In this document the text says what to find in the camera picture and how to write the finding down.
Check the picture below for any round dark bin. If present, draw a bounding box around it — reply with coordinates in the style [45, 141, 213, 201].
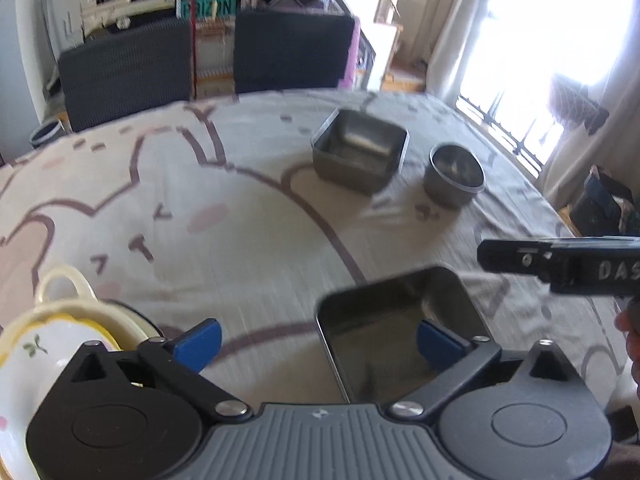
[29, 119, 66, 150]

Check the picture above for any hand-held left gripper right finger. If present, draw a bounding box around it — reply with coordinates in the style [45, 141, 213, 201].
[389, 319, 587, 420]

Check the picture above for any person's right hand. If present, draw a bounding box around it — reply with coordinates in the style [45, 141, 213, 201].
[615, 296, 640, 401]

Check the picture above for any black window railing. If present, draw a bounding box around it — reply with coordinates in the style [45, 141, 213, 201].
[456, 92, 551, 178]

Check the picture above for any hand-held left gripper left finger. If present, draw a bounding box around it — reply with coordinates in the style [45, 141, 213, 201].
[62, 318, 253, 423]

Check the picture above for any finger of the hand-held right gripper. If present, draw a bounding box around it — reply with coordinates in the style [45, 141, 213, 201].
[477, 239, 556, 281]

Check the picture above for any dark woven chair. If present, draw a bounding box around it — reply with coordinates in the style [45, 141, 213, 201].
[233, 9, 357, 96]
[57, 17, 193, 133]

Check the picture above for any green plate sign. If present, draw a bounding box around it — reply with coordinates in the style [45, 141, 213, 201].
[175, 0, 240, 22]

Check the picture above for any floral bowl with yellow rim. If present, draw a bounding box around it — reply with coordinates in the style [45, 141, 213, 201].
[0, 317, 123, 480]

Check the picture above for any pink cloth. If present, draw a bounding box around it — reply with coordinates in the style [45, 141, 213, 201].
[342, 17, 362, 92]

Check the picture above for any light curtain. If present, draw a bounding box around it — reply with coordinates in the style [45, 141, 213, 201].
[425, 0, 511, 106]

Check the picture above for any grey hanging cloth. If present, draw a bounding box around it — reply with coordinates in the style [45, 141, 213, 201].
[550, 77, 611, 136]

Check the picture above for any cream bowl with handles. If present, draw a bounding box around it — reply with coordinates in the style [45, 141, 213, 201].
[0, 266, 163, 361]

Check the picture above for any red strap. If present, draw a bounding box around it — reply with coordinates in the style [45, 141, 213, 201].
[185, 0, 200, 101]

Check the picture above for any small square steel container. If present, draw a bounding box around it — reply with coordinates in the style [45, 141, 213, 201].
[315, 266, 493, 403]

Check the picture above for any round steel bowl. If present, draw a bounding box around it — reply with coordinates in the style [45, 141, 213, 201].
[423, 143, 487, 209]

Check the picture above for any large rectangular steel container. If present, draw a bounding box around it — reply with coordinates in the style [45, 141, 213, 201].
[311, 108, 410, 196]

